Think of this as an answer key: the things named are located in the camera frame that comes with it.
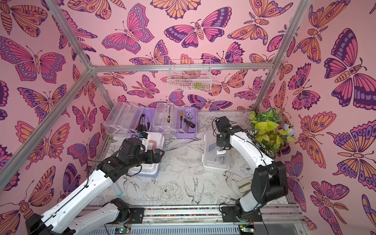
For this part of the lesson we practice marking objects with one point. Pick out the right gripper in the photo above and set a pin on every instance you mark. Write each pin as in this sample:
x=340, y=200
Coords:
x=220, y=144

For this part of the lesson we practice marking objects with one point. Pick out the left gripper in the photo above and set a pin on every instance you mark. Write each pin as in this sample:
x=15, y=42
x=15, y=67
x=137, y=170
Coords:
x=152, y=160

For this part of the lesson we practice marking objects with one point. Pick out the white toolbox clear lid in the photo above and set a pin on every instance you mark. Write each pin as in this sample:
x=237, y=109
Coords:
x=215, y=158

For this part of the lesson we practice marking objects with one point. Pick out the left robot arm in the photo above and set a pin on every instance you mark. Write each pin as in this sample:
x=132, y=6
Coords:
x=62, y=219

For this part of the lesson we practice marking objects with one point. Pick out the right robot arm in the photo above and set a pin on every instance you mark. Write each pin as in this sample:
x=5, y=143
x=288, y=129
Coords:
x=269, y=180

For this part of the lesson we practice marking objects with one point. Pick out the black pliers in purple box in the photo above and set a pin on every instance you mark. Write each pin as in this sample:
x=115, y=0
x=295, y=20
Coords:
x=144, y=124

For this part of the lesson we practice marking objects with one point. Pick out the adjustable wrench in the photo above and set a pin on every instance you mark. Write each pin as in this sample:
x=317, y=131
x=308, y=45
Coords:
x=188, y=117

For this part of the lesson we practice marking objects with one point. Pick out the yellow screwdriver in lid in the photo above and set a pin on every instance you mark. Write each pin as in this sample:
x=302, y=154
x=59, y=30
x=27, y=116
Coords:
x=169, y=115

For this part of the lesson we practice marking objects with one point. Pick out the potted green plant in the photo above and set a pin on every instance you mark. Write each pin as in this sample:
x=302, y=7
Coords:
x=272, y=132

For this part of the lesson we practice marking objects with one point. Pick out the left purple toolbox clear lid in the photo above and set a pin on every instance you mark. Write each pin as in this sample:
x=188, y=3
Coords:
x=124, y=118

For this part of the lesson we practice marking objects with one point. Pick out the work glove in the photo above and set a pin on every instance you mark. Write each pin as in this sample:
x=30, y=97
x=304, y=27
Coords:
x=244, y=185

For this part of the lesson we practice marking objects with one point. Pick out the black handled tool purple box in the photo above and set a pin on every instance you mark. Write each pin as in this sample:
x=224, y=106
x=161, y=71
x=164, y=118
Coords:
x=189, y=123

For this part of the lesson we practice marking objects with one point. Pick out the white wire basket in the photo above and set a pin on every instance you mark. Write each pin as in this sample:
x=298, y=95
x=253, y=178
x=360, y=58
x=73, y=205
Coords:
x=189, y=74

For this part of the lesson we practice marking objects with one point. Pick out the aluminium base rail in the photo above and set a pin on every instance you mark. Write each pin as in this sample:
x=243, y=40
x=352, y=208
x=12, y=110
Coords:
x=284, y=219

